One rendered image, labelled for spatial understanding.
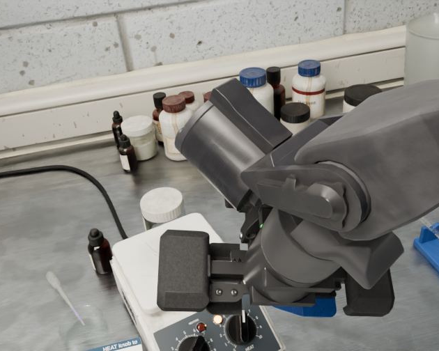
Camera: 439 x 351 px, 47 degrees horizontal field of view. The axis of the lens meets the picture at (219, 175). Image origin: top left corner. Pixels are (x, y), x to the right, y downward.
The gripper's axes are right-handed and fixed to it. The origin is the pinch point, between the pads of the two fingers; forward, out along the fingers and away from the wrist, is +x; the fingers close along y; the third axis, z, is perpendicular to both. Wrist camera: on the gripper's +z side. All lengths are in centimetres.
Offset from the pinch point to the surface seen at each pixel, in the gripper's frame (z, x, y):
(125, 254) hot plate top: 7.8, 14.3, 12.7
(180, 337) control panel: -2.1, 11.0, 6.2
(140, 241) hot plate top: 9.7, 14.9, 11.0
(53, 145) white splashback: 40, 45, 29
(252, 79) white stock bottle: 43.3, 23.3, -6.0
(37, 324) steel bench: 1.4, 23.8, 23.1
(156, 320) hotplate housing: -0.4, 11.3, 8.8
